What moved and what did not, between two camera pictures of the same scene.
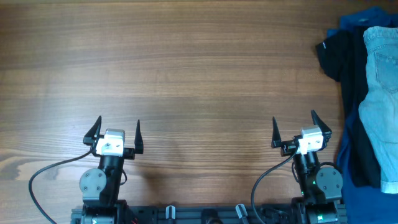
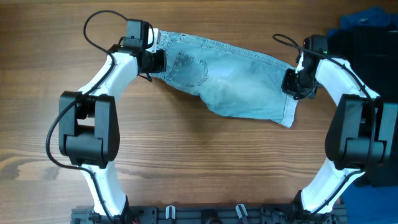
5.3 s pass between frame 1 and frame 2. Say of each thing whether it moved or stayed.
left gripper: moved
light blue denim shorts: moved
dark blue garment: stayed
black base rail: stayed
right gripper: moved
